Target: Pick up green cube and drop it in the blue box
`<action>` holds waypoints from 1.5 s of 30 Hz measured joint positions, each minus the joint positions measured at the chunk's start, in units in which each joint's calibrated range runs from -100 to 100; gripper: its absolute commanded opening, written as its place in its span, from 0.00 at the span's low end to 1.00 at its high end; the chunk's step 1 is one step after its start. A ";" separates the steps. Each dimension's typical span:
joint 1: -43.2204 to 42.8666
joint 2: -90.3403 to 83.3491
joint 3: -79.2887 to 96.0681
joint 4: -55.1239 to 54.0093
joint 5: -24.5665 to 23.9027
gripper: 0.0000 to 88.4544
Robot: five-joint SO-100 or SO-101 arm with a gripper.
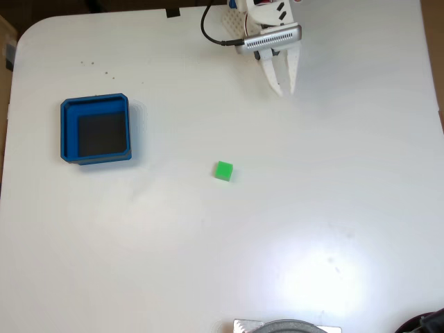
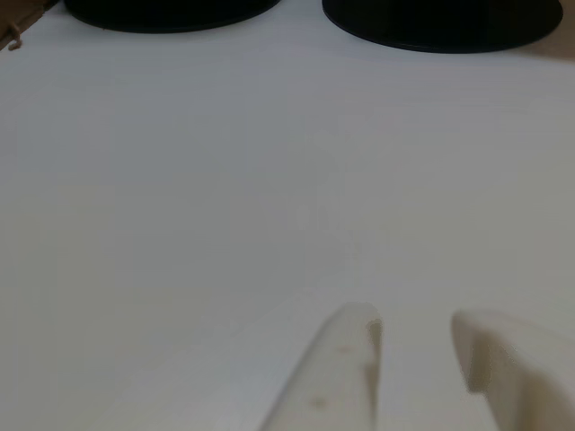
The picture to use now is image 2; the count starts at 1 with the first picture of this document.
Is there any dark round stand base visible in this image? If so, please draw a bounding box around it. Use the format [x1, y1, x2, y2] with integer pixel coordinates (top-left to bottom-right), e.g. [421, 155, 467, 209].
[321, 0, 564, 55]
[62, 0, 283, 35]

